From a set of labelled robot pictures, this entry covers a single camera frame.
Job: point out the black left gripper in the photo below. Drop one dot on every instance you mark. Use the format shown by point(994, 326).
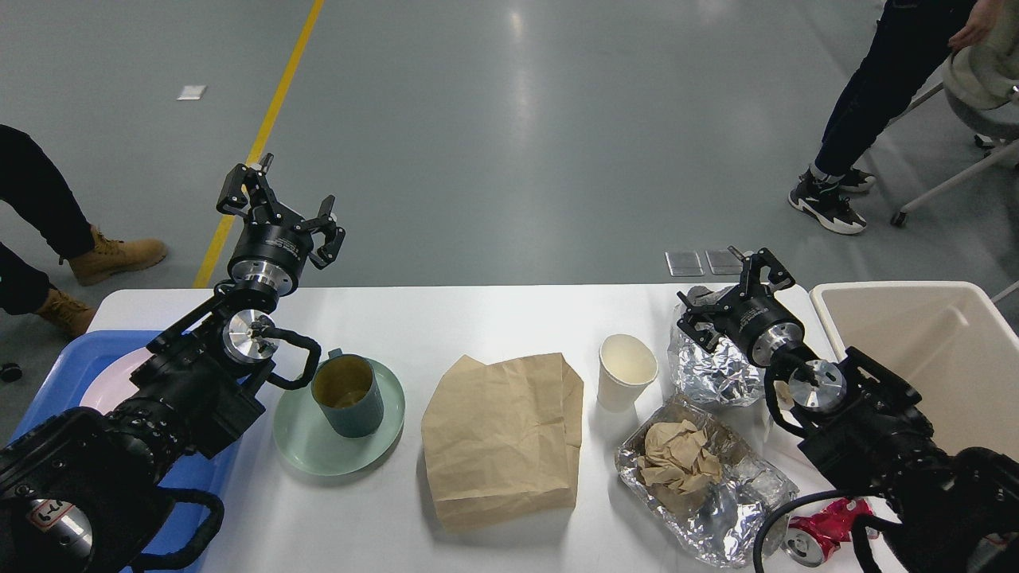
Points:
point(267, 253)

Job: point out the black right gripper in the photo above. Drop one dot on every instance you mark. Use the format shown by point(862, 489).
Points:
point(760, 327)

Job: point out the dark teal mug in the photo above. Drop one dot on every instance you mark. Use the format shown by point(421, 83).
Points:
point(346, 389)

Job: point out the green plate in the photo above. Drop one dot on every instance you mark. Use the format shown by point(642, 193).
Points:
point(306, 440)

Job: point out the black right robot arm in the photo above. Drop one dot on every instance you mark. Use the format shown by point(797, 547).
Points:
point(859, 425)

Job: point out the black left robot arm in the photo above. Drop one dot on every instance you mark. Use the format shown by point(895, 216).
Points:
point(83, 491)

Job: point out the clear floor plate right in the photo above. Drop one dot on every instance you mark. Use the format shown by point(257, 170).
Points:
point(724, 262)

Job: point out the crumpled foil ball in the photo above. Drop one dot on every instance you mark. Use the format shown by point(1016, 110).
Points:
point(723, 378)

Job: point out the white paper cup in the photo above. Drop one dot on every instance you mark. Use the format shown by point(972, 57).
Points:
point(626, 367)

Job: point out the white floor tag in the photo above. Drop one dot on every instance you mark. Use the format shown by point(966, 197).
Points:
point(192, 93)

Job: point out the crumpled brown paper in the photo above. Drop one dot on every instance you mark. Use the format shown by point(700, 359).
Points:
point(676, 467)

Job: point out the aluminium foil tray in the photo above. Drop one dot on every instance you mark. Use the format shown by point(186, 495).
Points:
point(717, 523)

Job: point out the beige plastic bin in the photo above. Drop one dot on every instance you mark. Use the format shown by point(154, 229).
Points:
point(948, 340)

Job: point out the pink plate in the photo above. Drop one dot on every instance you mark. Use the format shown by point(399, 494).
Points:
point(113, 385)

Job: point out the person in tan boots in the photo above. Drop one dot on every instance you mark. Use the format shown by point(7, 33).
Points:
point(37, 191)

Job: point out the crushed red can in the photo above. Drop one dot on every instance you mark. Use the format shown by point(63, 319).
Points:
point(811, 540)

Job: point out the brown paper bag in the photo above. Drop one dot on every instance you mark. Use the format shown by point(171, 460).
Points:
point(503, 440)

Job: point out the blue plastic tray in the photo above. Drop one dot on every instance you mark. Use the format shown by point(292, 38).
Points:
point(75, 368)

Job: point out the person in black sneakers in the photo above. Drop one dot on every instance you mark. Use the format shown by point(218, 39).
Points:
point(913, 38)

